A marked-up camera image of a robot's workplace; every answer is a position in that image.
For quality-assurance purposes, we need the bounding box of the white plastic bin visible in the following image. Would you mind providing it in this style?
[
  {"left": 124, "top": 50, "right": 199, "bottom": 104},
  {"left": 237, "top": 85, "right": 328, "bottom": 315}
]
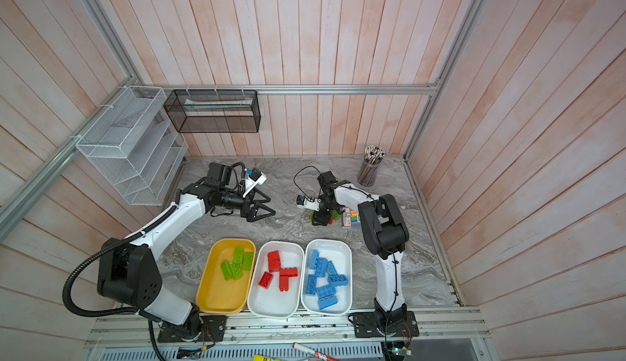
[
  {"left": 301, "top": 239, "right": 353, "bottom": 315},
  {"left": 247, "top": 241, "right": 304, "bottom": 320}
]

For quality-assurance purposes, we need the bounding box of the right white plastic bin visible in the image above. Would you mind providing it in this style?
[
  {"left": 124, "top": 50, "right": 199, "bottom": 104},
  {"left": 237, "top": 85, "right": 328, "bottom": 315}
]
[{"left": 301, "top": 239, "right": 353, "bottom": 315}]

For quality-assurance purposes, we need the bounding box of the white wire mesh shelf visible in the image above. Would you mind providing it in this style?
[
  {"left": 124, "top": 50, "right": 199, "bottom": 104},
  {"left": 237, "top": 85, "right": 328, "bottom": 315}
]
[{"left": 77, "top": 86, "right": 188, "bottom": 206}]

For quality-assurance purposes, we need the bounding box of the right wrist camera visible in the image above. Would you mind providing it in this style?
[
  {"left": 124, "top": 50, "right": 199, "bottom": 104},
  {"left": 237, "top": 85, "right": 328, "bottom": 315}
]
[{"left": 296, "top": 195, "right": 320, "bottom": 212}]

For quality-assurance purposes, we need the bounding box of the aluminium frame rail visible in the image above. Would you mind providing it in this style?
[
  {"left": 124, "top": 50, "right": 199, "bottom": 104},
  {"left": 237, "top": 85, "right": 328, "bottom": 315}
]
[{"left": 85, "top": 306, "right": 490, "bottom": 349}]

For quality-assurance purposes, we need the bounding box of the colored marker pack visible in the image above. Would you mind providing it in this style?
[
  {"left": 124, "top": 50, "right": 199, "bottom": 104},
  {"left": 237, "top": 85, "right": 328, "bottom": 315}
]
[{"left": 342, "top": 208, "right": 360, "bottom": 228}]

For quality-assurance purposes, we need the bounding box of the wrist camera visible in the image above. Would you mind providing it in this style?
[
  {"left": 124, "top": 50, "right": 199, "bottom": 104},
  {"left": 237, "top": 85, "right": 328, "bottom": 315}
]
[
  {"left": 243, "top": 168, "right": 267, "bottom": 197},
  {"left": 296, "top": 195, "right": 320, "bottom": 212}
]

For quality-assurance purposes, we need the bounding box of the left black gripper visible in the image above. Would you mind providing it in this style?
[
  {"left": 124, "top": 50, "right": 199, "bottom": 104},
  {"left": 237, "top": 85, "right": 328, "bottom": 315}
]
[{"left": 219, "top": 187, "right": 276, "bottom": 222}]

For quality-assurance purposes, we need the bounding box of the yellow plastic bin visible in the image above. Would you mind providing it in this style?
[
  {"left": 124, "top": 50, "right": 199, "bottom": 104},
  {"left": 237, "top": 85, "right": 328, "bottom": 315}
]
[{"left": 196, "top": 239, "right": 256, "bottom": 315}]

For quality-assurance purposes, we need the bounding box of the red lego brick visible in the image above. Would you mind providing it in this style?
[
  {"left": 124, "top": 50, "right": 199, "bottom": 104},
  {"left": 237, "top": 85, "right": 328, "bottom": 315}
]
[
  {"left": 268, "top": 259, "right": 281, "bottom": 273},
  {"left": 259, "top": 271, "right": 274, "bottom": 289},
  {"left": 267, "top": 251, "right": 280, "bottom": 262},
  {"left": 279, "top": 276, "right": 290, "bottom": 292}
]

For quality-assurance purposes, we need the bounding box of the blue lego brick side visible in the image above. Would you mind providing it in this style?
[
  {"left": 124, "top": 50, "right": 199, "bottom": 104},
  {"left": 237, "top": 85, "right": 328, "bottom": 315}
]
[{"left": 328, "top": 275, "right": 349, "bottom": 287}]

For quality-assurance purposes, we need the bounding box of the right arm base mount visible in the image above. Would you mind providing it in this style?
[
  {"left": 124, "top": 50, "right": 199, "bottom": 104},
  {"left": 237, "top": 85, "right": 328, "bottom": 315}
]
[{"left": 347, "top": 310, "right": 420, "bottom": 338}]

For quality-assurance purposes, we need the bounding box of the black mesh wall basket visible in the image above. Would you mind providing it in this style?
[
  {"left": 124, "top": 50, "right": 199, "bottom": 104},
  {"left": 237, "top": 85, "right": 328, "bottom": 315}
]
[{"left": 164, "top": 89, "right": 262, "bottom": 134}]

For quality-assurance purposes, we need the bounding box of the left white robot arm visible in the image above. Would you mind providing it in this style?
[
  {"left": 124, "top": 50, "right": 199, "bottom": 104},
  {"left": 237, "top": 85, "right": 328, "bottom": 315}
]
[{"left": 62, "top": 162, "right": 275, "bottom": 341}]

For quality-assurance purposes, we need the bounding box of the blue lego brick bottom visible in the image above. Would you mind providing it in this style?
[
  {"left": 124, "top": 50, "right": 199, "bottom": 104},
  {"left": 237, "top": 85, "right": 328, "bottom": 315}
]
[{"left": 304, "top": 275, "right": 317, "bottom": 295}]

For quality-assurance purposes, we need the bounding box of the middle white plastic bin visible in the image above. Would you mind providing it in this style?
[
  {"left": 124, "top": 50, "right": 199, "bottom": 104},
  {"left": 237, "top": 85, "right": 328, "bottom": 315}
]
[{"left": 247, "top": 241, "right": 304, "bottom": 320}]

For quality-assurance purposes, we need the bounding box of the metal pencil cup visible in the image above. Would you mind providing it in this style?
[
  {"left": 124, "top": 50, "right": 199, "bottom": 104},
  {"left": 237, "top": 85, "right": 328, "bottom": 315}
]
[{"left": 358, "top": 145, "right": 386, "bottom": 187}]

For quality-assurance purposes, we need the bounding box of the red long lego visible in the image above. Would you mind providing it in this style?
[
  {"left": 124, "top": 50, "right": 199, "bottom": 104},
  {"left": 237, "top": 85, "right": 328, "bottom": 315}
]
[{"left": 279, "top": 267, "right": 298, "bottom": 278}]

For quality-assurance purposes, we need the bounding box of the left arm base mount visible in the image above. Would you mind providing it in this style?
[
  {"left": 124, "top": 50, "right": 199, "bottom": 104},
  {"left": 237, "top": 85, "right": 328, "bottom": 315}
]
[{"left": 157, "top": 315, "right": 228, "bottom": 343}]

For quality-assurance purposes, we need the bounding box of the red marker pen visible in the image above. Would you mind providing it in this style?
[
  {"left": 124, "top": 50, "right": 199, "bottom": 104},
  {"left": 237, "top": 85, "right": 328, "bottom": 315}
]
[{"left": 292, "top": 342, "right": 338, "bottom": 361}]

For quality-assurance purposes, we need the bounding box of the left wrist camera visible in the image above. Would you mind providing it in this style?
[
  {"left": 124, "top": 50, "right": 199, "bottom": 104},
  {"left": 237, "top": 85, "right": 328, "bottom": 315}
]
[{"left": 243, "top": 168, "right": 267, "bottom": 197}]

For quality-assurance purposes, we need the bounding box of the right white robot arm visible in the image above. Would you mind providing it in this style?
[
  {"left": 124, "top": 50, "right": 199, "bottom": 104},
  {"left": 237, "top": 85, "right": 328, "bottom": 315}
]
[{"left": 311, "top": 171, "right": 409, "bottom": 334}]

